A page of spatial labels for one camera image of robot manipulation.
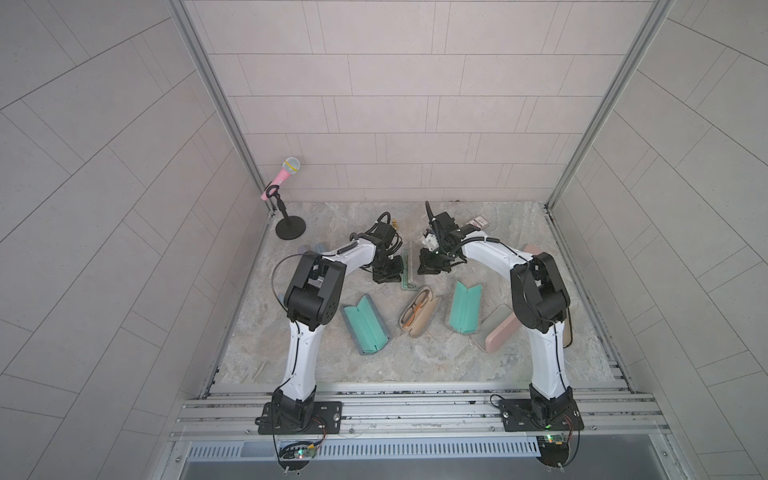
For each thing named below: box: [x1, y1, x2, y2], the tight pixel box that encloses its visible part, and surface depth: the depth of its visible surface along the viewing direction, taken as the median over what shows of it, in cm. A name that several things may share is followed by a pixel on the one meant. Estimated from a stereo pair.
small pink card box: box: [469, 215, 490, 229], surface depth 113 cm
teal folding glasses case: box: [450, 280, 483, 333], surface depth 91 cm
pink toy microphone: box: [260, 156, 300, 201], surface depth 95 cm
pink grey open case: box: [470, 304, 522, 353], surface depth 80 cm
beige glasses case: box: [399, 286, 439, 338], surface depth 88 cm
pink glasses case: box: [524, 243, 543, 255], surface depth 107 cm
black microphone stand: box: [265, 184, 306, 240], surface depth 110 cm
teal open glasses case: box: [340, 294, 391, 356], surface depth 86 cm
